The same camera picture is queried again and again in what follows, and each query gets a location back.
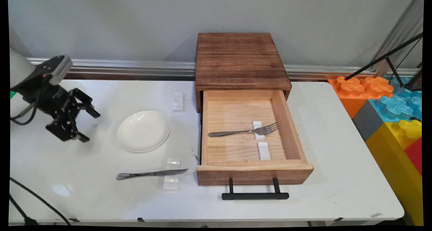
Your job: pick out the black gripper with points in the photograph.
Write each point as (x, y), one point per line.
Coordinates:
(50, 99)

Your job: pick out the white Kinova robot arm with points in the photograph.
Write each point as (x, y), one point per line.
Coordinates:
(18, 70)

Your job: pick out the silver table knife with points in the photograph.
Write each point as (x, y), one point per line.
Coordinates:
(148, 173)

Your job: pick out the red giant building block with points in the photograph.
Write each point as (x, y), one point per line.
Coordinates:
(415, 155)

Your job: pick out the light wooden drawer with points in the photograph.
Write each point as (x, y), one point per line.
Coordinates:
(249, 146)

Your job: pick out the silver fork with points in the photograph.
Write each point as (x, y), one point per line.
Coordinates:
(236, 132)

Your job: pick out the yellow giant building block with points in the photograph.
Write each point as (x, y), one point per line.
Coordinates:
(398, 163)

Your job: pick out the white ceramic cutlery rest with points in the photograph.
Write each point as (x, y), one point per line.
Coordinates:
(179, 102)
(259, 135)
(264, 150)

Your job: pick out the blue giant building block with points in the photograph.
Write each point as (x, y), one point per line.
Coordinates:
(396, 106)

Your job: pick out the grey giant building block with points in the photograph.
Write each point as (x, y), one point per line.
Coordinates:
(369, 121)

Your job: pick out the aluminium rail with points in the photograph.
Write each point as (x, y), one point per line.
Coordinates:
(128, 68)

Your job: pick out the black tripod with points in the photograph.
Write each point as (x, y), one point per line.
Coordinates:
(384, 58)

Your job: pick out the white round plate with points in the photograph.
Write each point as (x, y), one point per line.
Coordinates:
(143, 131)

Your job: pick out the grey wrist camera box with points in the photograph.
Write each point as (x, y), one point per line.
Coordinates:
(55, 69)

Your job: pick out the orange giant building block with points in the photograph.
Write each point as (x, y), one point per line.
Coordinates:
(354, 92)

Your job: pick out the dark wooden cabinet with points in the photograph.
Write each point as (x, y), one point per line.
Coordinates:
(239, 62)

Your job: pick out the clear plastic cutlery rest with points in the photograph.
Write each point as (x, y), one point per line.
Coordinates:
(172, 175)

